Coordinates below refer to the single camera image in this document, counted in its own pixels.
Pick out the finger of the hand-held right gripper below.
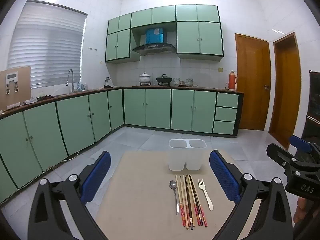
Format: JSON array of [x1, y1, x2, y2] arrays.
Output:
[[289, 135, 312, 153], [266, 143, 309, 173]]

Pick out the green wall cabinet above hood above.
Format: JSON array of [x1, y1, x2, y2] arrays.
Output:
[[130, 6, 177, 29]]

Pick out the wooden door in frame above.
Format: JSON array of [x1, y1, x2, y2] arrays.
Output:
[[268, 32, 302, 151]]

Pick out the white plastic fork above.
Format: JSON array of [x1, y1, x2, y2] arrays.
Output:
[[198, 178, 214, 211]]

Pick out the white window blind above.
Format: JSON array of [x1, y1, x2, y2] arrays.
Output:
[[7, 0, 88, 89]]

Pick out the dark glass-front cabinet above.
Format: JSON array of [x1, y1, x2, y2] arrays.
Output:
[[301, 70, 320, 143]]

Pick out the white device on board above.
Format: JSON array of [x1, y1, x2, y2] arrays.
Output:
[[5, 72, 19, 95]]

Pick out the metal spoon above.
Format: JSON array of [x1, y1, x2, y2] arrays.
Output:
[[169, 180, 180, 216]]

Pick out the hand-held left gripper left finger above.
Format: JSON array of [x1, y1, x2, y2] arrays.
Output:
[[27, 151, 112, 240]]

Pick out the blue-wrapped hood chimney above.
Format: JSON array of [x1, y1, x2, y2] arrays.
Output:
[[145, 27, 165, 45]]

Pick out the red thermos flask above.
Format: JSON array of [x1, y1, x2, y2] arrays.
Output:
[[228, 70, 238, 91]]

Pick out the chrome kitchen faucet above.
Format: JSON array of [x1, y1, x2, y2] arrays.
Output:
[[66, 68, 76, 93]]

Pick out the black range hood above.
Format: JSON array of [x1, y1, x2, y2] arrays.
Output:
[[131, 43, 176, 56]]

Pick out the white two-compartment utensil holder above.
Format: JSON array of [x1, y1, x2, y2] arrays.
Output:
[[168, 138, 207, 172]]

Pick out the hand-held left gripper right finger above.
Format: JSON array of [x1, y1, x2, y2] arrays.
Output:
[[209, 149, 293, 240]]

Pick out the green kitchen base cabinets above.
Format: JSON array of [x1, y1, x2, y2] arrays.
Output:
[[0, 86, 244, 203]]

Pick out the white cooking pot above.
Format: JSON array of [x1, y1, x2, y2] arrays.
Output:
[[139, 72, 152, 86]]

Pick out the large green wall cabinet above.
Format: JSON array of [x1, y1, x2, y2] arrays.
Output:
[[175, 4, 225, 62]]

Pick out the person's right hand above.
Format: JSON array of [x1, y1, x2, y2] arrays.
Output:
[[294, 196, 311, 228]]

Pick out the black wok with lid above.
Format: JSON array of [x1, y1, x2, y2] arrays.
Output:
[[156, 74, 174, 86]]

